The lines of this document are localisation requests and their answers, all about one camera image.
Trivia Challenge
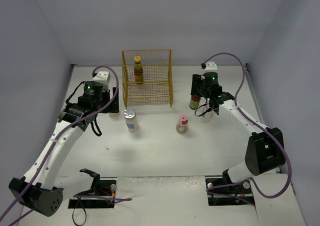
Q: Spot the black loop cable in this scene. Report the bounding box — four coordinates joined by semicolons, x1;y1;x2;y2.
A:
71;196;88;224

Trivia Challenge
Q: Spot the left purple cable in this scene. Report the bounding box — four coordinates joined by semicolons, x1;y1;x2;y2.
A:
0;65;133;226

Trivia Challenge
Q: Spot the pink lid spice jar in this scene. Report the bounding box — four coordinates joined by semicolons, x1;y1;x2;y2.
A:
176;115;189;134

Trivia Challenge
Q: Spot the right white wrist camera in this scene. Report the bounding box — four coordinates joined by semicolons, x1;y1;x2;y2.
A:
201;61;218;73

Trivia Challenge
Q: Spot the silver lid white shaker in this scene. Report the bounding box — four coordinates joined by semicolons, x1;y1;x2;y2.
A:
123;107;139;132

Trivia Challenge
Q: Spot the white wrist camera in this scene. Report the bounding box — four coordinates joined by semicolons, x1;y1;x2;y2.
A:
92;71;111;91
201;61;218;73

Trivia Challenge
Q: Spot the white shaker blue label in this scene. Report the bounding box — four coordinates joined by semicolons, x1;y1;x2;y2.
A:
201;104;214;123

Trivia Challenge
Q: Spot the yellow cap sauce bottle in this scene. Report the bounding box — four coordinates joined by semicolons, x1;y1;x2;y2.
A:
189;95;201;110
134;55;144;84

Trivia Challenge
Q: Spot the yellow lid spice jar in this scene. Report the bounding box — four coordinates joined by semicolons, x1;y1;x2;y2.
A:
108;112;120;118

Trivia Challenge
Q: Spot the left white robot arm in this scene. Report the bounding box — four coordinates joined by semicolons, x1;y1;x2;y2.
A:
8;81;119;217

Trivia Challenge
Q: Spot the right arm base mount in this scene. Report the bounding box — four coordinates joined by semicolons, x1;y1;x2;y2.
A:
205;178;255;207

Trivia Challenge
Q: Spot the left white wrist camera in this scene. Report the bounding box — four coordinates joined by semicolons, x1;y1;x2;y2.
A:
92;71;111;91

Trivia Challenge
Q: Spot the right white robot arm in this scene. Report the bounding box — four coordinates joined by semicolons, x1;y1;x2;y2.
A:
190;72;286;192

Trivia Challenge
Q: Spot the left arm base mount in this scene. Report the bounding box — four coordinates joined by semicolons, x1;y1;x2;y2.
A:
68;168;117;209

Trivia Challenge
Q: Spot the yellow wire rack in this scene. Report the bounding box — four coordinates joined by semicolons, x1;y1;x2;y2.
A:
121;49;174;107

